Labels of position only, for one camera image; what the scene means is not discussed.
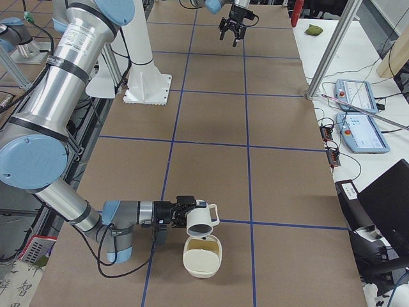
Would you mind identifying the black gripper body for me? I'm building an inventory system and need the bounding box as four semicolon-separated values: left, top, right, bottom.
153;201;178;228
229;4;252;23

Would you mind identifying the white mug with handle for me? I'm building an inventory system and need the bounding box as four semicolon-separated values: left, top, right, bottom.
186;200;220;237

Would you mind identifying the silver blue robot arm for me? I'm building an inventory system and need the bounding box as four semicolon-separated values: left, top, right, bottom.
1;1;197;265
179;0;259;47

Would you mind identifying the cream lidded bin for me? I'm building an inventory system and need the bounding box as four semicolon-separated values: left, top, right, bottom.
183;235;222;278

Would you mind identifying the red cylinder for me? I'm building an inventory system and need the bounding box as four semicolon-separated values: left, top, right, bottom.
290;0;304;28

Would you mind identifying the green pouch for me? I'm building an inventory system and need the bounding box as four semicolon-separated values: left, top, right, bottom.
304;24;323;36

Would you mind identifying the white red basket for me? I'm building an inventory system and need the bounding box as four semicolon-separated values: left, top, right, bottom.
17;235;57;264

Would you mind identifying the far blue teach pendant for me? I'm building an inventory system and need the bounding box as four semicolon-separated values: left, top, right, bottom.
335;79;378;113

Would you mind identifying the blue teach pendant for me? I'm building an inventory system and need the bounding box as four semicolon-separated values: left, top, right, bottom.
335;79;378;113
336;112;390;154

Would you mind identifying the near blue teach pendant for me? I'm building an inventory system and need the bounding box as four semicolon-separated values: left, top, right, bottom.
336;112;390;154

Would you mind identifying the black label box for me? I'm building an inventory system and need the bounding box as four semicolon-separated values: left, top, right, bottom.
335;179;376;232

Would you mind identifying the black monitor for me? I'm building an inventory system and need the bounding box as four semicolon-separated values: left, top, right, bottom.
358;159;408;256

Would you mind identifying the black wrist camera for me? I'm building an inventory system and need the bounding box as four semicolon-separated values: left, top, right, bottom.
176;196;196;206

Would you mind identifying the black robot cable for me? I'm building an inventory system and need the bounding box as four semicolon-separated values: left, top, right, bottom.
95;223;157;278

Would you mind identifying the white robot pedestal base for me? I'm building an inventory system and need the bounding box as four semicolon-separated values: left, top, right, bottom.
122;1;172;105

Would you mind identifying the aluminium frame post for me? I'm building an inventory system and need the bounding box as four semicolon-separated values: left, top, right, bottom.
305;0;362;100

